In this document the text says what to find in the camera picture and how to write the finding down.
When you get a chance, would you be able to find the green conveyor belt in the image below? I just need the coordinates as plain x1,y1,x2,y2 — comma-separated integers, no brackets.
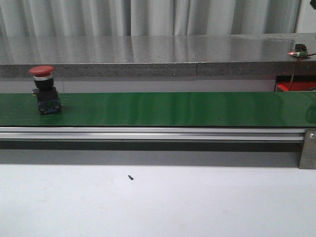
0,92,316,127

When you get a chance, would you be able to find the steel conveyor support bracket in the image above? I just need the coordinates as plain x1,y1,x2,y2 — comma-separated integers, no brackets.
299,129,316,169

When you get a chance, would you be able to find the grey stone shelf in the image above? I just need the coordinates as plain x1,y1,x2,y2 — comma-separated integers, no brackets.
0,33,316,78

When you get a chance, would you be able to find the red and black wire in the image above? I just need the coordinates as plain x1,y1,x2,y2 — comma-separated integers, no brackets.
288,53,316,91

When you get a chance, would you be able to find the grey curtain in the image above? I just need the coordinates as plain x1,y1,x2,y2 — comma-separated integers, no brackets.
0,0,316,37

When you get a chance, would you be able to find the small green circuit board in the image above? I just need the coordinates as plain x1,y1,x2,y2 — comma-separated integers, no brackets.
288,51,309,58

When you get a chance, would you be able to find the small black connector block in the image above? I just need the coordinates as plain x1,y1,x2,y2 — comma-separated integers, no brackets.
294,43,307,52

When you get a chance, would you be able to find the aluminium conveyor frame rail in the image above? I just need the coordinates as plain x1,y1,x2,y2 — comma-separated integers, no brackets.
0,127,316,142

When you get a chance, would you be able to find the red plastic tray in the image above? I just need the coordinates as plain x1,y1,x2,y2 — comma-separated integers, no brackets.
276,81,316,92

